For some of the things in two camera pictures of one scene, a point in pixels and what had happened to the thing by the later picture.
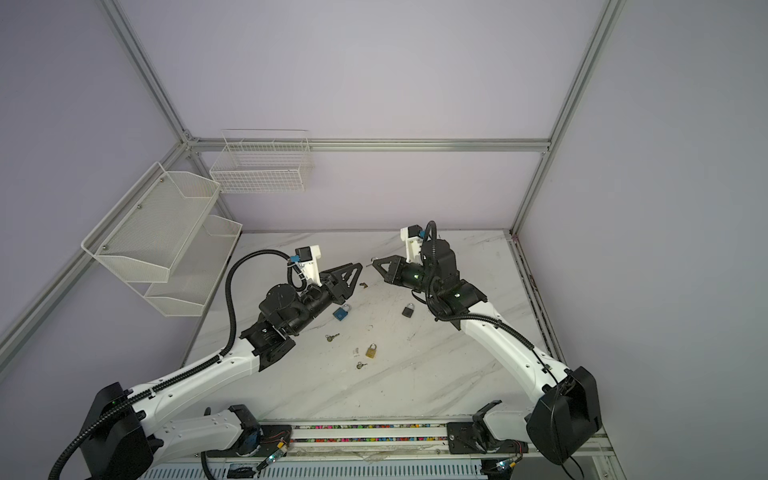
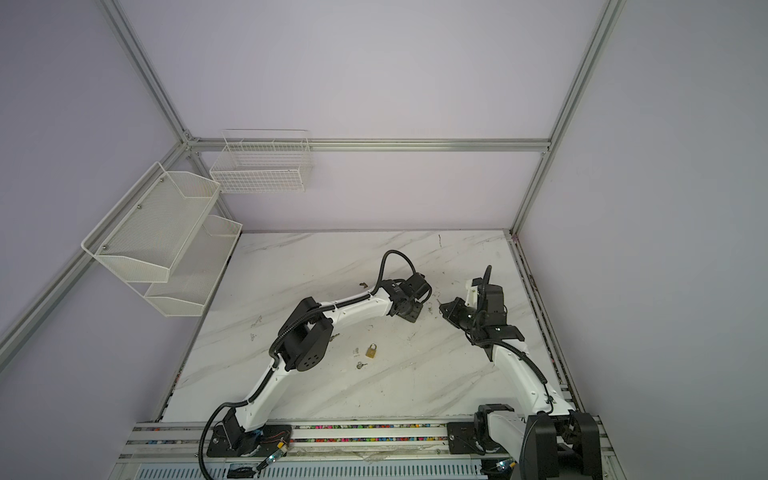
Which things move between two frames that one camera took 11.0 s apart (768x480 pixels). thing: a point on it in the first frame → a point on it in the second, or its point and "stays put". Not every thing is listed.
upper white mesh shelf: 143,238 stays put
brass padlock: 371,352 stays put
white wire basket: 263,161 stays put
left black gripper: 332,278 → 418,306
